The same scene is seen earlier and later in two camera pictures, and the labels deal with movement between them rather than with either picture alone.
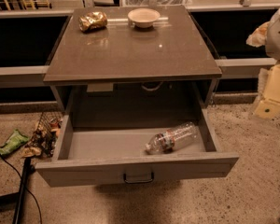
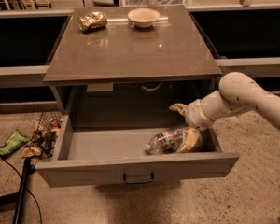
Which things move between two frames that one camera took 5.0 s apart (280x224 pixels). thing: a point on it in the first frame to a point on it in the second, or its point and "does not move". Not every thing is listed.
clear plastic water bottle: (165, 142) does not move
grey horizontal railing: (229, 69) does not move
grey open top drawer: (108, 155) does not move
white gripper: (278, 37) to (194, 115)
